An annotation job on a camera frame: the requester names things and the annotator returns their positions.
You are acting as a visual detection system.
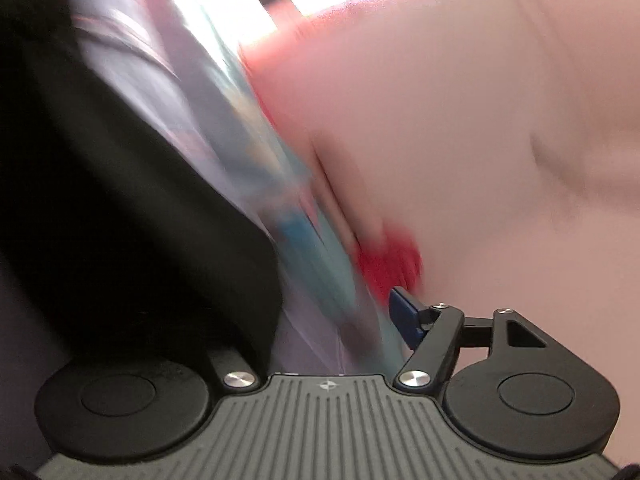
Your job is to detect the black knit pants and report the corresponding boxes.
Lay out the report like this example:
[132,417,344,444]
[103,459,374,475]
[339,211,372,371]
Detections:
[1,0,283,374]

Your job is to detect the red knit cloth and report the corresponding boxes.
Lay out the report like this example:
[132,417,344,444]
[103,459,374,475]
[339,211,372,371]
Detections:
[352,222,423,310]

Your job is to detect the teal patchwork pillow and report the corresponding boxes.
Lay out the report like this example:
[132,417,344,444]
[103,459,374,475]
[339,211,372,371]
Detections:
[198,13,404,377]

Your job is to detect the pink rolled blanket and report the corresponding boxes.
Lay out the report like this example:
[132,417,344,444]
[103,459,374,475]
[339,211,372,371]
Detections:
[247,0,639,463]

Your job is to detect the lavender plaid bed sheet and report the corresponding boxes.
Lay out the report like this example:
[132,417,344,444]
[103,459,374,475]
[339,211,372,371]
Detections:
[64,0,402,376]

